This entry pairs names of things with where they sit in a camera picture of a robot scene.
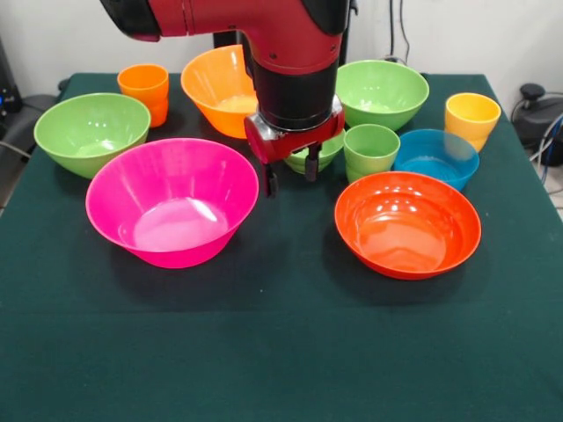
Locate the red plastic bowl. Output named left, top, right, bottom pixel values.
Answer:
left=333, top=171, right=483, bottom=281

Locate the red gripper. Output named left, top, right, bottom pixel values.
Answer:
left=244, top=97, right=347, bottom=199

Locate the orange plastic cup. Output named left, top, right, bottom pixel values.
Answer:
left=116, top=63, right=171, bottom=129

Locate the yellow plastic cup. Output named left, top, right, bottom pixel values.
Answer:
left=444, top=91, right=502, bottom=154

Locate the black computer tower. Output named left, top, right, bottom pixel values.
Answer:
left=0, top=37, right=24, bottom=115

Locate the large orange plastic bowl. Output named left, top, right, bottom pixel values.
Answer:
left=180, top=43, right=260, bottom=140

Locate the large green plastic bowl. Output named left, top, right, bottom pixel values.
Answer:
left=334, top=59, right=430, bottom=133
left=33, top=91, right=152, bottom=180

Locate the blue plastic bowl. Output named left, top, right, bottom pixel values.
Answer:
left=392, top=128, right=481, bottom=193

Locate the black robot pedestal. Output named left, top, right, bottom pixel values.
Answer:
left=211, top=0, right=358, bottom=75

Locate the green plastic cup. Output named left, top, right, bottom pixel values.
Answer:
left=343, top=123, right=401, bottom=185

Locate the dark green table cloth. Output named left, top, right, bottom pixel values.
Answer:
left=0, top=72, right=563, bottom=422

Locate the black wall cable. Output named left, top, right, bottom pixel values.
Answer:
left=398, top=0, right=413, bottom=62

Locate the pink plastic bowl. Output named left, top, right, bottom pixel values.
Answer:
left=84, top=137, right=260, bottom=270

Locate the small green plastic bowl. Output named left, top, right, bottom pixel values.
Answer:
left=283, top=127, right=347, bottom=176

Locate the dark grey floor case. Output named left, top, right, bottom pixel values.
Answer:
left=0, top=94, right=58, bottom=153

